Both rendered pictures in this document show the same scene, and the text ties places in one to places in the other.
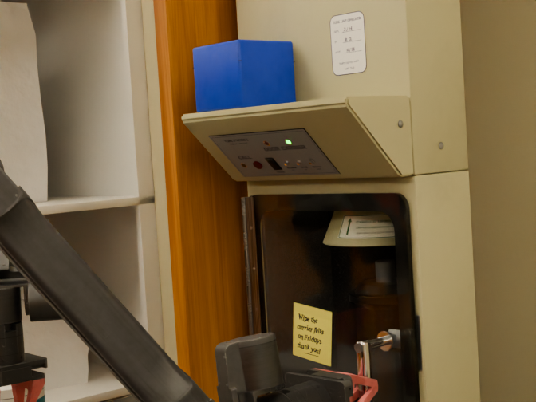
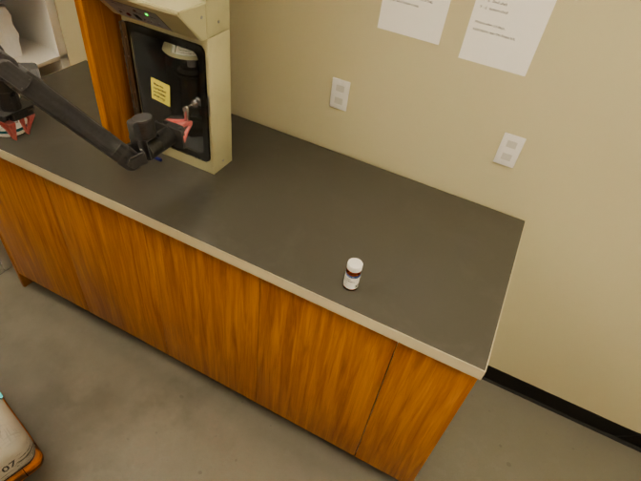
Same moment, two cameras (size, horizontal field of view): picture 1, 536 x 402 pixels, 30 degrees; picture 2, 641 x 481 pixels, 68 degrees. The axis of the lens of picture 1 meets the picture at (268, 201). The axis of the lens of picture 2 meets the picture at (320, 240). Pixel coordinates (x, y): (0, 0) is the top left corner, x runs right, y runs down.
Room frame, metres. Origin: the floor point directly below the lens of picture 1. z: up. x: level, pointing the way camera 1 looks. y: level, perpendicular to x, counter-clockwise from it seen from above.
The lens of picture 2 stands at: (-0.14, 0.08, 1.95)
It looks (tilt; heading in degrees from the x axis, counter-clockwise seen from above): 43 degrees down; 332
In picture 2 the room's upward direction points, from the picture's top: 9 degrees clockwise
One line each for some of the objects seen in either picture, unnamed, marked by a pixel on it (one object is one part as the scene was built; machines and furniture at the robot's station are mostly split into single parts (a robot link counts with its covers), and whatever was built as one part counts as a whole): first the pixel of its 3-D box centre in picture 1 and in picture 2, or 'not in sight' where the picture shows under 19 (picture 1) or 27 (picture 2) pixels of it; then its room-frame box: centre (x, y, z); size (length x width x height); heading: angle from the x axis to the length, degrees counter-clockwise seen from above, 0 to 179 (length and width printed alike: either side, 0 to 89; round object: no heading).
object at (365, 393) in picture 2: not in sight; (230, 261); (1.27, -0.24, 0.45); 2.05 x 0.67 x 0.90; 42
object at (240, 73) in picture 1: (244, 76); not in sight; (1.38, 0.02, 1.56); 0.10 x 0.10 x 0.09; 42
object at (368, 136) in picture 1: (290, 143); (146, 11); (1.32, -0.03, 1.46); 0.32 x 0.11 x 0.10; 42
